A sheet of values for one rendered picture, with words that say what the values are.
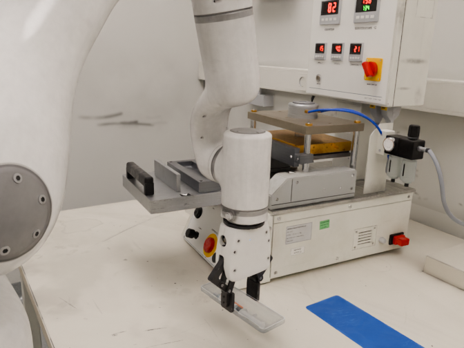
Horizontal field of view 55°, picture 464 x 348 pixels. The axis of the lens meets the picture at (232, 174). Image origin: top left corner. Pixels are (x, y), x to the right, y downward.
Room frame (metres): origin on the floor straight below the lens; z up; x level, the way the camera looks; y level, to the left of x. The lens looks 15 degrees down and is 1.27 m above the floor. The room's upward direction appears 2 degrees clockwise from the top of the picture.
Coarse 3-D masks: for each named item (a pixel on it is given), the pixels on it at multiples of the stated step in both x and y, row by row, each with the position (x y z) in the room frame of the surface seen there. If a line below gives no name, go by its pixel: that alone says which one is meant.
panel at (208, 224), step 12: (192, 216) 1.20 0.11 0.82; (204, 216) 1.15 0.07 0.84; (216, 216) 1.10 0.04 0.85; (192, 228) 1.17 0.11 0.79; (204, 228) 1.12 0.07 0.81; (216, 228) 1.08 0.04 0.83; (192, 240) 1.14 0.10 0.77; (204, 240) 1.09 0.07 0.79; (216, 240) 1.05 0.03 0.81; (204, 252) 1.07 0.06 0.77
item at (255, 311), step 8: (208, 288) 0.81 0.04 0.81; (216, 288) 0.81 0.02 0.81; (216, 296) 0.78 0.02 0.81; (240, 296) 0.78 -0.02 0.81; (248, 296) 0.78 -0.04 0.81; (240, 304) 0.75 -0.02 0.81; (248, 304) 0.75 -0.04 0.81; (256, 304) 0.75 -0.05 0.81; (240, 312) 0.72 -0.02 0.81; (248, 312) 0.72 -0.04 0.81; (256, 312) 0.73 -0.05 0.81; (264, 312) 0.73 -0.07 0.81; (272, 312) 0.73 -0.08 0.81; (256, 320) 0.70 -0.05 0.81; (264, 320) 0.70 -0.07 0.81; (272, 320) 0.70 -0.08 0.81; (264, 328) 0.68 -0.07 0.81
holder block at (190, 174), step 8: (184, 160) 1.13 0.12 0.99; (192, 160) 1.13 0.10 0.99; (176, 168) 1.06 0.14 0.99; (184, 168) 1.05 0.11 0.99; (192, 168) 1.11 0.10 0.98; (184, 176) 1.01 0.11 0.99; (192, 176) 0.98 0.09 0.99; (200, 176) 1.04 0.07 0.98; (192, 184) 0.97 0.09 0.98; (200, 184) 0.94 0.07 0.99; (208, 184) 0.95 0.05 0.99; (216, 184) 0.96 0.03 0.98; (200, 192) 0.94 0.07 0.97
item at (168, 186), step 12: (156, 168) 1.06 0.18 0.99; (168, 168) 0.98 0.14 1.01; (132, 180) 1.02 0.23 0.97; (156, 180) 1.02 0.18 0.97; (168, 180) 0.98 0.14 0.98; (180, 180) 1.03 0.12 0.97; (132, 192) 0.99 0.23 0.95; (156, 192) 0.93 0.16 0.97; (168, 192) 0.94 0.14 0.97; (180, 192) 0.94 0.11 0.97; (192, 192) 0.94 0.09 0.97; (204, 192) 0.94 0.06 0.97; (216, 192) 0.95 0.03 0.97; (144, 204) 0.91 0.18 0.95; (156, 204) 0.88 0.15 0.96; (168, 204) 0.89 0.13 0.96; (180, 204) 0.91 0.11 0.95; (192, 204) 0.92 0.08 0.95; (204, 204) 0.93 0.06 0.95; (216, 204) 0.95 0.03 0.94
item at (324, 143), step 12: (276, 132) 1.23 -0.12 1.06; (288, 132) 1.24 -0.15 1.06; (300, 144) 1.07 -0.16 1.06; (312, 144) 1.08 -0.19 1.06; (324, 144) 1.10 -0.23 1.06; (336, 144) 1.11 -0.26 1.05; (348, 144) 1.13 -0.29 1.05; (324, 156) 1.10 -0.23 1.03; (336, 156) 1.12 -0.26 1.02; (348, 156) 1.14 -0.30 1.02
